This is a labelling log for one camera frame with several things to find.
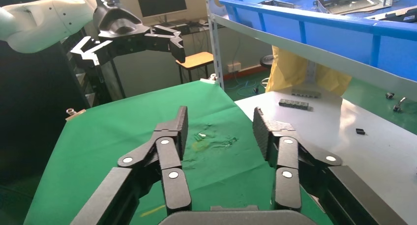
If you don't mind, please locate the yellow tape strip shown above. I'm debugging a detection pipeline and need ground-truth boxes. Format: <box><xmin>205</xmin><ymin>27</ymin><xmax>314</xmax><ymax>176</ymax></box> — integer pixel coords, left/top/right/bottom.
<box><xmin>140</xmin><ymin>204</ymin><xmax>166</xmax><ymax>218</ymax></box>

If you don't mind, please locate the metal plate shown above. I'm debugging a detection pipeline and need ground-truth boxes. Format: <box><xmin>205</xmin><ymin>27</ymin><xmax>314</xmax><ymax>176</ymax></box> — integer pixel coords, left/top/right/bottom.
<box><xmin>368</xmin><ymin>5</ymin><xmax>417</xmax><ymax>24</ymax></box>

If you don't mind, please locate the small metal tool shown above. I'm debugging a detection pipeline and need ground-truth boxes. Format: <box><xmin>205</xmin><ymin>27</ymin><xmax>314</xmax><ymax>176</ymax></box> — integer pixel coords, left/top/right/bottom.
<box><xmin>393</xmin><ymin>97</ymin><xmax>407</xmax><ymax>113</ymax></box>

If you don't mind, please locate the black computer monitor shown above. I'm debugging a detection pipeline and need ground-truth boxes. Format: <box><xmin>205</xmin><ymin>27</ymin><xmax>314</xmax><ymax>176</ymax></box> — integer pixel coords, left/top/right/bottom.
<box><xmin>135</xmin><ymin>0</ymin><xmax>188</xmax><ymax>23</ymax></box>

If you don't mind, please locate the box-shaped metal bracket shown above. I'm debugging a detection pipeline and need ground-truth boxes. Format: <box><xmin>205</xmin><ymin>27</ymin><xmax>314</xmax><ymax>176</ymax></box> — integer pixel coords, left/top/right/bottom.
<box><xmin>314</xmin><ymin>0</ymin><xmax>394</xmax><ymax>15</ymax></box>

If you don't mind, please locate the black metal rack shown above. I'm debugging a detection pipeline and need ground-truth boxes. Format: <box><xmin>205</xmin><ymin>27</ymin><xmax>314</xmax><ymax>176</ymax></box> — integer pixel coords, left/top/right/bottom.
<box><xmin>59</xmin><ymin>28</ymin><xmax>126</xmax><ymax>109</ymax></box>

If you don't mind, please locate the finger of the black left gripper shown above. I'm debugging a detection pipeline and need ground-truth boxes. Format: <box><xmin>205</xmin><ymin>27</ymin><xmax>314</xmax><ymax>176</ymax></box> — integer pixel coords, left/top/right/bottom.
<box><xmin>145</xmin><ymin>25</ymin><xmax>186</xmax><ymax>64</ymax></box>
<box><xmin>70</xmin><ymin>36</ymin><xmax>113</xmax><ymax>70</ymax></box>

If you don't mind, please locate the green table cloth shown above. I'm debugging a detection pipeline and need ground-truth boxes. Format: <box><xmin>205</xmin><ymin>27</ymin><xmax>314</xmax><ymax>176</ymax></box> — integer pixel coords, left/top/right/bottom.
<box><xmin>23</xmin><ymin>80</ymin><xmax>333</xmax><ymax>225</ymax></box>

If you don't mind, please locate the black terminal block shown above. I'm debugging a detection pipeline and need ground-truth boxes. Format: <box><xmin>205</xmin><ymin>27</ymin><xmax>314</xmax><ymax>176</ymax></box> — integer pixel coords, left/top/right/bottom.
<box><xmin>278</xmin><ymin>99</ymin><xmax>310</xmax><ymax>111</ymax></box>

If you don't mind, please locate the black round stool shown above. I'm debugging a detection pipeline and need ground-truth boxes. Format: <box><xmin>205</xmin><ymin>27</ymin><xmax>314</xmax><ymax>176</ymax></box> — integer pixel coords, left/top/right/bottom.
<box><xmin>259</xmin><ymin>54</ymin><xmax>274</xmax><ymax>70</ymax></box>

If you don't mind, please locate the wooden stool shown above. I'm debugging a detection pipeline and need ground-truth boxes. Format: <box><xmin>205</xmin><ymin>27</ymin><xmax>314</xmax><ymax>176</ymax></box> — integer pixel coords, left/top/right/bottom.
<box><xmin>176</xmin><ymin>52</ymin><xmax>215</xmax><ymax>84</ymax></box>

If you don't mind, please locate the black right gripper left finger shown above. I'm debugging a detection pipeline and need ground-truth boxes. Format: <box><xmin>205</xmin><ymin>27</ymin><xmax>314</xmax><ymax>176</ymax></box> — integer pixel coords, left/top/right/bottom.
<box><xmin>70</xmin><ymin>106</ymin><xmax>193</xmax><ymax>225</ymax></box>

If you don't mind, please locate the blue plastic bin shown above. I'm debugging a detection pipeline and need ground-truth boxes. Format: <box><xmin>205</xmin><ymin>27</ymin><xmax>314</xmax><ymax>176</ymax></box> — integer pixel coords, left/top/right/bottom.
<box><xmin>219</xmin><ymin>0</ymin><xmax>417</xmax><ymax>83</ymax></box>

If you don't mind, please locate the yellow plastic bag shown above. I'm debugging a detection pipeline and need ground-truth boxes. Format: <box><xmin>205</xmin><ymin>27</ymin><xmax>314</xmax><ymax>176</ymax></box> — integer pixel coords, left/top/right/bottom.
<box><xmin>265</xmin><ymin>46</ymin><xmax>353</xmax><ymax>97</ymax></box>

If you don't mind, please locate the blue cable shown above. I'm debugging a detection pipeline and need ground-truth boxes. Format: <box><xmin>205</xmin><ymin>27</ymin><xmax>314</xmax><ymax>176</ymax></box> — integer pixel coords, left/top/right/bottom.
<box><xmin>236</xmin><ymin>80</ymin><xmax>259</xmax><ymax>97</ymax></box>

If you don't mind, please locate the clear tape patch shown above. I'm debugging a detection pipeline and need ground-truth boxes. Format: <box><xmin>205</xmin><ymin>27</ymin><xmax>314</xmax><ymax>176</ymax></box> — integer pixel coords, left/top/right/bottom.
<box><xmin>190</xmin><ymin>123</ymin><xmax>239</xmax><ymax>153</ymax></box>

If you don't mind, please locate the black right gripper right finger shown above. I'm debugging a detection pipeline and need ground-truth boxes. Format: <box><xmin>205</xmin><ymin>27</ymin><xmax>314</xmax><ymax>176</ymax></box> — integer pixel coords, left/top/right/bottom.
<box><xmin>252</xmin><ymin>107</ymin><xmax>408</xmax><ymax>225</ymax></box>

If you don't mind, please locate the dark metal part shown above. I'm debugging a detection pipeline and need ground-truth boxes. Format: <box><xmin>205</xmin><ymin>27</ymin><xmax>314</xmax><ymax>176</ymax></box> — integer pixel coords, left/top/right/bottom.
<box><xmin>259</xmin><ymin>0</ymin><xmax>301</xmax><ymax>9</ymax></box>

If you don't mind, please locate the grey terminal block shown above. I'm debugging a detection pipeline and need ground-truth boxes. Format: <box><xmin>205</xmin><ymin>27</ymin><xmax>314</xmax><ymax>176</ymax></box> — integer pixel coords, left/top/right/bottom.
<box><xmin>291</xmin><ymin>90</ymin><xmax>322</xmax><ymax>99</ymax></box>

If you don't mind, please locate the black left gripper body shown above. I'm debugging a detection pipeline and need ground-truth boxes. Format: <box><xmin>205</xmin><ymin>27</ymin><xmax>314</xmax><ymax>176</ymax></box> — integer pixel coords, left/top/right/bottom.
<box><xmin>92</xmin><ymin>4</ymin><xmax>152</xmax><ymax>56</ymax></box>

